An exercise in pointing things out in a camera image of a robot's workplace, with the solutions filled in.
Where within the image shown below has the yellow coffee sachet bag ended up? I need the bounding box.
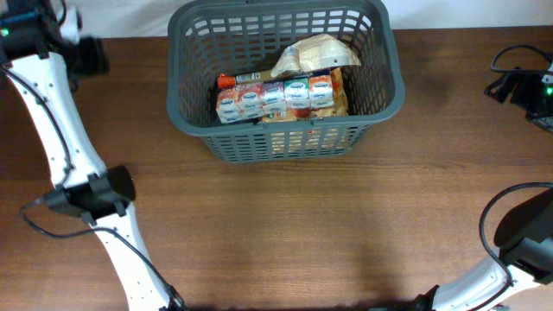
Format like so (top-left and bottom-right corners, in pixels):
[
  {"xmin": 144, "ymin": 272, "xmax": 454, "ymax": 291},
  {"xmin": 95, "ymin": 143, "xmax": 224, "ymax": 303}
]
[{"xmin": 259, "ymin": 67, "xmax": 348, "ymax": 124}]

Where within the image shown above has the blue toothpaste box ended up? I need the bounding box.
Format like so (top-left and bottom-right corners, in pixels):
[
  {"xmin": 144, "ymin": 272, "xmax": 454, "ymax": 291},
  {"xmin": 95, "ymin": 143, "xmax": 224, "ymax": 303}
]
[{"xmin": 215, "ymin": 70, "xmax": 334, "ymax": 124}]

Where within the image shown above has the orange biscuit packet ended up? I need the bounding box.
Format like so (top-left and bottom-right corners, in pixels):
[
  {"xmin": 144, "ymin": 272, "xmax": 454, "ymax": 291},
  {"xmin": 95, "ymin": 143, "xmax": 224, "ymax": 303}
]
[{"xmin": 216, "ymin": 70, "xmax": 285, "ymax": 90}]

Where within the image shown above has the beige paper bag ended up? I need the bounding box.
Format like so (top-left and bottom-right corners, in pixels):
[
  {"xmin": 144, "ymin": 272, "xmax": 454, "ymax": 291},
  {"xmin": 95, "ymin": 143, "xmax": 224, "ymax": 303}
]
[{"xmin": 270, "ymin": 34, "xmax": 361, "ymax": 78}]

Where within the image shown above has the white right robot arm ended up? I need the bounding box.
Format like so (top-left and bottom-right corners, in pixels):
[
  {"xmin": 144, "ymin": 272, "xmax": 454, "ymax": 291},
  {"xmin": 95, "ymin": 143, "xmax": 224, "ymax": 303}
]
[{"xmin": 404, "ymin": 67, "xmax": 552, "ymax": 310}]

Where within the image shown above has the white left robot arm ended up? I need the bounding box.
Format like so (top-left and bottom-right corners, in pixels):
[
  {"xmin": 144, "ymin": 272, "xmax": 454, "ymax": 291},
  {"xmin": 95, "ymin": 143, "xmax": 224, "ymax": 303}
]
[{"xmin": 1, "ymin": 0, "xmax": 186, "ymax": 310}]

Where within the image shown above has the grey plastic basket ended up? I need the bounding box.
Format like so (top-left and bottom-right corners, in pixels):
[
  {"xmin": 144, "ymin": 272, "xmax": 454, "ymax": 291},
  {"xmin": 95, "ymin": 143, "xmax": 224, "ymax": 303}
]
[{"xmin": 167, "ymin": 0, "xmax": 405, "ymax": 162}]

